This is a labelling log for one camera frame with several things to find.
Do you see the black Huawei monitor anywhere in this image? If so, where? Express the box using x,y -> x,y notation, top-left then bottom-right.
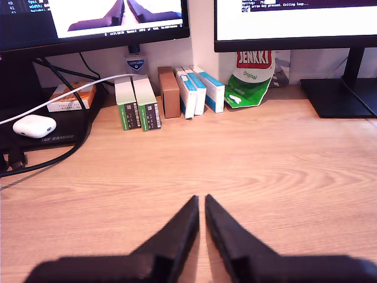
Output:
214,0 -> 377,119

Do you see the green Jenkki gum bag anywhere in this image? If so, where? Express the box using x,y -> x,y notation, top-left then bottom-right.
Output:
224,50 -> 276,109

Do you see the white earbuds case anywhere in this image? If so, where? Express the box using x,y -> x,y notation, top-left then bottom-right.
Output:
12,114 -> 57,139

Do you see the white cable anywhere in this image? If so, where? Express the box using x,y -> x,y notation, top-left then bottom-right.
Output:
0,73 -> 140,126

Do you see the green and white box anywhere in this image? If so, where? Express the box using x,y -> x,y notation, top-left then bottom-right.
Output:
114,77 -> 142,131
132,75 -> 163,132

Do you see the black TUF gaming monitor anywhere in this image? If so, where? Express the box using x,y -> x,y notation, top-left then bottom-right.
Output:
0,0 -> 191,153

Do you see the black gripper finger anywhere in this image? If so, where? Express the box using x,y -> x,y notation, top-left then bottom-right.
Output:
204,193 -> 281,283
128,194 -> 201,283

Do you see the grey patterned card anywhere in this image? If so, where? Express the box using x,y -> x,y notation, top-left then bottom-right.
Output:
269,50 -> 292,88

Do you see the clear sanitizer bottle blue cap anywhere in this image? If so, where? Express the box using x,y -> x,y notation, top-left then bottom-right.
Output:
124,44 -> 147,76

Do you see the thin black cable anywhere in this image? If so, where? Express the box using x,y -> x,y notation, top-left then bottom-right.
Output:
78,52 -> 104,89
34,58 -> 116,88

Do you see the brown cardboard box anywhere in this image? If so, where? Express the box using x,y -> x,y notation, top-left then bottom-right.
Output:
157,66 -> 181,119

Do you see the orange and white box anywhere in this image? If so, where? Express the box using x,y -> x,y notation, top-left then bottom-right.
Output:
47,82 -> 97,113

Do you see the thick black cable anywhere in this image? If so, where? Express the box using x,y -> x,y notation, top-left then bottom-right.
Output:
0,57 -> 92,179

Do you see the black cable plug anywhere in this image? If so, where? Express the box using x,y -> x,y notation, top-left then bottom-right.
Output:
7,144 -> 29,171

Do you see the blue and white box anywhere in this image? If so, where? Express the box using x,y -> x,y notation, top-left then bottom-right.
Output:
173,67 -> 197,120
182,66 -> 207,116
193,65 -> 226,114

